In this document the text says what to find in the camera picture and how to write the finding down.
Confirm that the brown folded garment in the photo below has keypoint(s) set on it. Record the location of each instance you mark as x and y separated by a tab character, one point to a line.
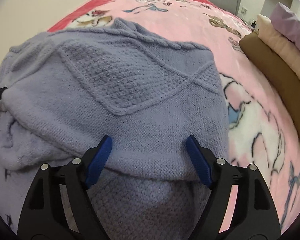
280	75

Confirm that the lavender knit sweater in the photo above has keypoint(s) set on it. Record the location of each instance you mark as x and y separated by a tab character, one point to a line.
68	89

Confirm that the pink cartoon fleece blanket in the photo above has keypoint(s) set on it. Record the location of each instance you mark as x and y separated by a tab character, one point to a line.
260	129

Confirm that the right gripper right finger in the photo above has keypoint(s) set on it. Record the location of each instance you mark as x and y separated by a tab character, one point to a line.
255	215

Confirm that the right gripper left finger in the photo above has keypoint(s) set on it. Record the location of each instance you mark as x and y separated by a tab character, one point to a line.
57	205

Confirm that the lilac folded garment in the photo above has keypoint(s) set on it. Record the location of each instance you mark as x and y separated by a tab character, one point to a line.
287	23

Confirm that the cream folded garment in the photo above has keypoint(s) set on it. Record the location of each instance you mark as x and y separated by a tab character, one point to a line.
279	44

